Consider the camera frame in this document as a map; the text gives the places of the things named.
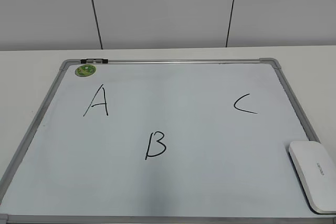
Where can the white rectangular board eraser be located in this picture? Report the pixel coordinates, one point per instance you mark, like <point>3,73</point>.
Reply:
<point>316,171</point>

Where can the round green magnet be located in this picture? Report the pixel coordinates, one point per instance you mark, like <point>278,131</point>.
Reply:
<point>85,70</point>

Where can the black and silver hanging clip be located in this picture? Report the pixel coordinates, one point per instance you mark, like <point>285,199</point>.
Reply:
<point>94,61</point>

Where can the white whiteboard with grey frame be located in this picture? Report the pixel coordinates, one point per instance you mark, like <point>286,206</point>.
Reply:
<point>176,141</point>

